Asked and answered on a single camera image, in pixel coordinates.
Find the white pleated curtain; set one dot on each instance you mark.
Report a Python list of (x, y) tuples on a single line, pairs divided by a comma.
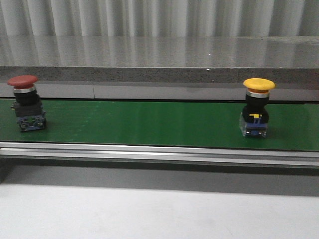
[(155, 18)]

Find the aluminium conveyor side rail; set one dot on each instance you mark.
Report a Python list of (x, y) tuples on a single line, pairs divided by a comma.
[(158, 154)]

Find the grey granite counter slab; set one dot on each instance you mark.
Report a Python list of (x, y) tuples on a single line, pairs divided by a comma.
[(284, 60)]

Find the red mushroom push button switch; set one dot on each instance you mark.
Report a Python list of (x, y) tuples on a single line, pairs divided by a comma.
[(28, 107)]

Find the yellow mushroom push button switch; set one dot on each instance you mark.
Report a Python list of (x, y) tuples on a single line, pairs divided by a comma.
[(254, 117)]

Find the green conveyor belt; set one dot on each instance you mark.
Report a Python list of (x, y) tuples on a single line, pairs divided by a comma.
[(291, 127)]

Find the white rear conveyor panel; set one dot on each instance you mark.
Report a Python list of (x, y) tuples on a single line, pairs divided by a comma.
[(171, 91)]

